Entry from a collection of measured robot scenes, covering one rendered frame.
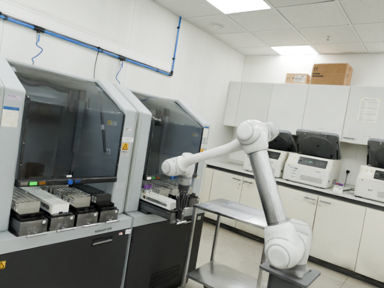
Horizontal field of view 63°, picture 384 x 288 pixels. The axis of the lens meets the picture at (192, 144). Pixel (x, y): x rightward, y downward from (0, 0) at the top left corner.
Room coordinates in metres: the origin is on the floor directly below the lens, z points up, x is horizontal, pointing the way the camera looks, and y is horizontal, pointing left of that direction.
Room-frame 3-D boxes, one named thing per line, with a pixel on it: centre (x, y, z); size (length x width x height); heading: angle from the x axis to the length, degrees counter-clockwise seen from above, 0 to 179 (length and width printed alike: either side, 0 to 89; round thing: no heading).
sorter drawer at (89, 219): (1.96, 0.78, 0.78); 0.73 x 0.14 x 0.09; 52
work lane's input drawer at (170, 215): (2.27, 0.27, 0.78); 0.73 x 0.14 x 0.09; 52
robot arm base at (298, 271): (1.70, -0.66, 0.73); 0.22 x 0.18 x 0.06; 142
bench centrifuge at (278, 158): (4.45, -1.16, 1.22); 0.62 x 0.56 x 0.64; 141
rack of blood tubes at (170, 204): (2.18, 0.17, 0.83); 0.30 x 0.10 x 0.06; 52
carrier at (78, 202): (1.81, 0.59, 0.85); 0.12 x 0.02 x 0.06; 143
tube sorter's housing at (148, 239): (2.70, 0.46, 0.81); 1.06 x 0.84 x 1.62; 52
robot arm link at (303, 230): (1.68, -0.64, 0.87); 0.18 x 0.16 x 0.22; 147
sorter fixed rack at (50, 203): (1.75, 0.76, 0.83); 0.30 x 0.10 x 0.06; 52
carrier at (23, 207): (1.57, 0.78, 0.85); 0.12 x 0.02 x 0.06; 143
